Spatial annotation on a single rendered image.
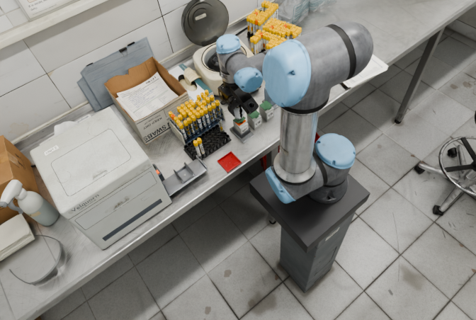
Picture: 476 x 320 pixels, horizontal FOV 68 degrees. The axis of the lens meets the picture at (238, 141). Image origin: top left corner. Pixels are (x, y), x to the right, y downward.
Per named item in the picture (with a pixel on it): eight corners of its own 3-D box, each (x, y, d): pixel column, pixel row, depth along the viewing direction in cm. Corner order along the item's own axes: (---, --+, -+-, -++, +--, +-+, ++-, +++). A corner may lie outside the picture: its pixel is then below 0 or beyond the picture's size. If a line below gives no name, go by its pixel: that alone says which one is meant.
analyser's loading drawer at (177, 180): (161, 204, 125) (157, 197, 121) (152, 191, 129) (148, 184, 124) (208, 171, 131) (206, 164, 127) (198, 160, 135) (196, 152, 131)
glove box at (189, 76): (195, 115, 151) (191, 99, 144) (167, 85, 163) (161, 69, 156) (218, 100, 155) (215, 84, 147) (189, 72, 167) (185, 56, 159)
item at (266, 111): (266, 122, 146) (266, 111, 140) (259, 115, 148) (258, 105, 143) (274, 117, 147) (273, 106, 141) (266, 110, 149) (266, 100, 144)
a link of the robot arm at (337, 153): (356, 175, 110) (367, 153, 98) (320, 194, 107) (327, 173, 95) (333, 146, 116) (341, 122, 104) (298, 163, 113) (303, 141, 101)
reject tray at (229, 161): (227, 173, 133) (227, 172, 132) (217, 161, 136) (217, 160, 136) (241, 163, 135) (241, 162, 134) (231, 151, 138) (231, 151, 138)
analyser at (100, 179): (103, 251, 119) (59, 214, 94) (72, 195, 133) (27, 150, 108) (179, 198, 128) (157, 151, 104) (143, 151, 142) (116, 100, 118)
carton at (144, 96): (145, 146, 143) (133, 122, 131) (115, 107, 158) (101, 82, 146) (195, 115, 151) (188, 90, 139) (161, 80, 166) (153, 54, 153)
